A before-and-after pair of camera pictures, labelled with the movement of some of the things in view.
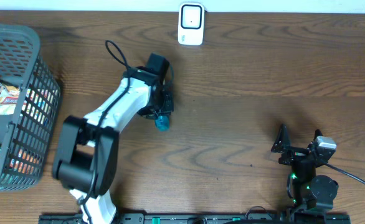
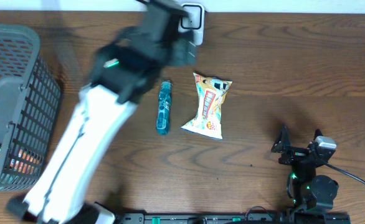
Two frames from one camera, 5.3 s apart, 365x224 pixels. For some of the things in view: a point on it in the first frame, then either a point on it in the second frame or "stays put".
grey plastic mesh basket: [12, 55] stays put
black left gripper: [169, 104] -> [190, 51]
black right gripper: [294, 154] stays put
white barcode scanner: [191, 23] stays put
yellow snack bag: [1, 98] -> [211, 91]
